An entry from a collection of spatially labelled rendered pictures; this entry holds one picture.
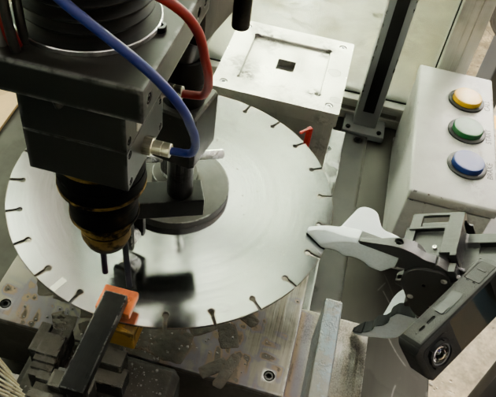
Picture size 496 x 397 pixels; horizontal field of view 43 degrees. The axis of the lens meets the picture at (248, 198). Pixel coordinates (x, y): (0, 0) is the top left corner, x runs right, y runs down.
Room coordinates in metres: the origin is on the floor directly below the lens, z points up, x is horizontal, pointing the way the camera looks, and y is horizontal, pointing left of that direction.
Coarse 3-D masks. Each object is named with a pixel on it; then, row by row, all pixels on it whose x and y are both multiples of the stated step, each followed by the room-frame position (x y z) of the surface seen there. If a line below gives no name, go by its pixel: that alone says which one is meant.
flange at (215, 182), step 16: (208, 160) 0.48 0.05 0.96; (160, 176) 0.43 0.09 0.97; (208, 176) 0.46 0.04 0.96; (224, 176) 0.46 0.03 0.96; (208, 192) 0.44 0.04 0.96; (224, 192) 0.44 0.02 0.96; (208, 208) 0.42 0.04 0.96; (160, 224) 0.39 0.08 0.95; (176, 224) 0.39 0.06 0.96; (192, 224) 0.40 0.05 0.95
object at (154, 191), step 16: (176, 176) 0.36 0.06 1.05; (192, 176) 0.37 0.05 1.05; (144, 192) 0.36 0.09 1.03; (160, 192) 0.36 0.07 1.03; (176, 192) 0.36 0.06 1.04; (192, 192) 0.37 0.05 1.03; (144, 208) 0.35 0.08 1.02; (160, 208) 0.35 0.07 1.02; (176, 208) 0.36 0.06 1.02; (192, 208) 0.36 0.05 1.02; (144, 224) 0.36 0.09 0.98; (128, 240) 0.34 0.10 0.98
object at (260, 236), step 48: (240, 144) 0.53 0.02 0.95; (288, 144) 0.54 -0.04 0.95; (48, 192) 0.41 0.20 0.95; (240, 192) 0.45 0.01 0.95; (288, 192) 0.46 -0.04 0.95; (48, 240) 0.35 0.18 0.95; (144, 240) 0.37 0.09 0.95; (192, 240) 0.38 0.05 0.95; (240, 240) 0.39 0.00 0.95; (288, 240) 0.40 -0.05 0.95; (48, 288) 0.30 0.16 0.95; (96, 288) 0.31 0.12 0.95; (144, 288) 0.32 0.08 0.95; (192, 288) 0.33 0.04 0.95; (240, 288) 0.33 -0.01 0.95; (288, 288) 0.34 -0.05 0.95
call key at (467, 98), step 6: (456, 90) 0.76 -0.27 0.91; (462, 90) 0.76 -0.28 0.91; (468, 90) 0.77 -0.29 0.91; (456, 96) 0.75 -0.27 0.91; (462, 96) 0.75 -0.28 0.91; (468, 96) 0.75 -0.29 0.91; (474, 96) 0.75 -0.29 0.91; (480, 96) 0.76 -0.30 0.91; (456, 102) 0.74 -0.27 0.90; (462, 102) 0.74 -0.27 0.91; (468, 102) 0.74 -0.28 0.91; (474, 102) 0.74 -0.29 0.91; (480, 102) 0.74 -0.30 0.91; (468, 108) 0.73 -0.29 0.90; (474, 108) 0.73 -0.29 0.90
